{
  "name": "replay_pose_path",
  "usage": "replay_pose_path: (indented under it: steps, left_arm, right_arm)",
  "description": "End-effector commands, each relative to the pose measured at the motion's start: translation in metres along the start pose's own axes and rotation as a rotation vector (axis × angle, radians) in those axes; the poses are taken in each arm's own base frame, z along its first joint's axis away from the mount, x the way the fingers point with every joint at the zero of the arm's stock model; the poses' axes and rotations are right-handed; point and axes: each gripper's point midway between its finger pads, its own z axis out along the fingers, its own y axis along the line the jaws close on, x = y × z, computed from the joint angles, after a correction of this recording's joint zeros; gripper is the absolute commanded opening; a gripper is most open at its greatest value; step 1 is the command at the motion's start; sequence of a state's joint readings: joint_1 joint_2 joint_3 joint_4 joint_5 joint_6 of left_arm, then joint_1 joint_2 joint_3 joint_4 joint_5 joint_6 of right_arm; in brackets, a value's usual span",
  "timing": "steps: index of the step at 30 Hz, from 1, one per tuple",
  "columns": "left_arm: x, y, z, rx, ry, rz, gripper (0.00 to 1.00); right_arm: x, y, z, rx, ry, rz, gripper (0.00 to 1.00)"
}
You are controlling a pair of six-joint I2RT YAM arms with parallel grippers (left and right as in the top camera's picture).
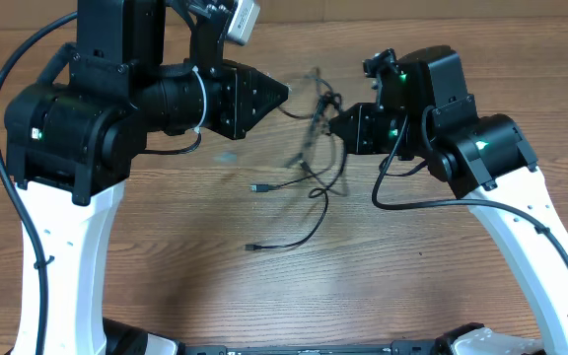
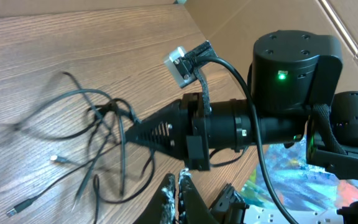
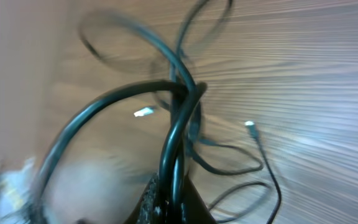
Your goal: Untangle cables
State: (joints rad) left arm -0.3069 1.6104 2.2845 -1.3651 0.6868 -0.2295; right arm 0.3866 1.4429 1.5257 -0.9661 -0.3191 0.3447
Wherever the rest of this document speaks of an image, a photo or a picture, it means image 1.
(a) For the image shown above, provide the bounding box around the black usb cable long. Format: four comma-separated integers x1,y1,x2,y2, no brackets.
244,68,349,252

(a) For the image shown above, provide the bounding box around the black usb cable short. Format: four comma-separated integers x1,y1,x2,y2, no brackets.
248,93,349,198

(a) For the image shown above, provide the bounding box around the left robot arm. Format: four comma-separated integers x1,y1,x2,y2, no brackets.
0,0,288,354

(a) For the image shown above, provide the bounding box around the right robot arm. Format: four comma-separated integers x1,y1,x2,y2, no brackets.
329,45,568,354

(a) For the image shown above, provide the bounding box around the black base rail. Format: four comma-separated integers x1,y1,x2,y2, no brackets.
101,318,546,355

